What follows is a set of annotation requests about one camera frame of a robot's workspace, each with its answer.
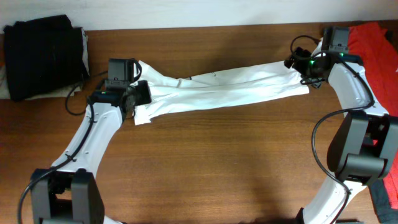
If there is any folded black garment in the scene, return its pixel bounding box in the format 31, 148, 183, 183
3, 15, 90, 101

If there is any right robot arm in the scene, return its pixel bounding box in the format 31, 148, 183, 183
284, 47, 397, 223

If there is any white t-shirt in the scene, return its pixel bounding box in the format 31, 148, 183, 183
134, 61, 309, 126

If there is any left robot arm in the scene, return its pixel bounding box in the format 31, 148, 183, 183
25, 80, 151, 223

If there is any red t-shirt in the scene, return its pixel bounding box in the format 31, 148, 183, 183
346, 22, 398, 210

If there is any folded beige garment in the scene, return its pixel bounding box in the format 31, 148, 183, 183
1, 27, 90, 102

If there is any dark garment under red shirt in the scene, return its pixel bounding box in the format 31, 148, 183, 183
368, 26, 398, 224

